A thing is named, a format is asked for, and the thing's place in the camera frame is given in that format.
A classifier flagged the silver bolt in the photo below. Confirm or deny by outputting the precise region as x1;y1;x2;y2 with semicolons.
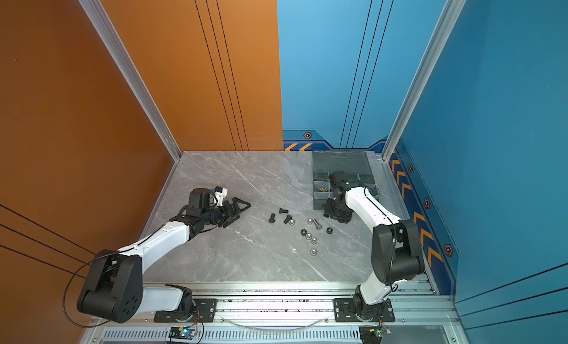
313;218;322;230

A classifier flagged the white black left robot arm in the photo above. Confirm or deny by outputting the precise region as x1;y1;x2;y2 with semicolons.
76;187;251;323

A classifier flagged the left green circuit board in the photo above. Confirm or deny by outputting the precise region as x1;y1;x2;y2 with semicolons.
168;326;198;342

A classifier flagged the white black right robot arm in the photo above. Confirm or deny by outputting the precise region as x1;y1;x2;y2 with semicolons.
324;172;425;321

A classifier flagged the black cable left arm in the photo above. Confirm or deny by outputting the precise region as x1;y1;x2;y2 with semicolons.
61;250;134;329

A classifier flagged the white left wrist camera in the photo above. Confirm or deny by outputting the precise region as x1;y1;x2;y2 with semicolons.
210;186;228;206

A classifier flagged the aluminium left corner post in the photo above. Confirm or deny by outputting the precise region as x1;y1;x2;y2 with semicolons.
78;0;182;163

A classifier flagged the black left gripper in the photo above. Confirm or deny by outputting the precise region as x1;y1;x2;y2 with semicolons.
202;197;251;227

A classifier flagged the right green circuit board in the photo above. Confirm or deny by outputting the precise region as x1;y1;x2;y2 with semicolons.
368;326;388;338

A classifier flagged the aluminium corner post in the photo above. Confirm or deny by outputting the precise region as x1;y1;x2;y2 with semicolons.
381;0;467;162
78;0;182;163

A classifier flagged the grey plastic organizer box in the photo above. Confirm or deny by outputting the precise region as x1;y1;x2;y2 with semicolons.
311;149;382;212

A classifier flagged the green circuit board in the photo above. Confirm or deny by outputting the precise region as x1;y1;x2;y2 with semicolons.
368;326;388;338
168;326;198;342

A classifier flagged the aluminium right corner post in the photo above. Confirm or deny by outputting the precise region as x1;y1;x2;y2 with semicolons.
381;0;467;162

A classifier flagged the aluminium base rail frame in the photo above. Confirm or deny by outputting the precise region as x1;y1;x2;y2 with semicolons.
79;279;471;344

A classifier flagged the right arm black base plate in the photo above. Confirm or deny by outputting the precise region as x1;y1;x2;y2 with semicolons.
333;298;396;323

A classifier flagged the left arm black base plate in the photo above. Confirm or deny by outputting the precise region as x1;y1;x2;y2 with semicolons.
154;298;217;325

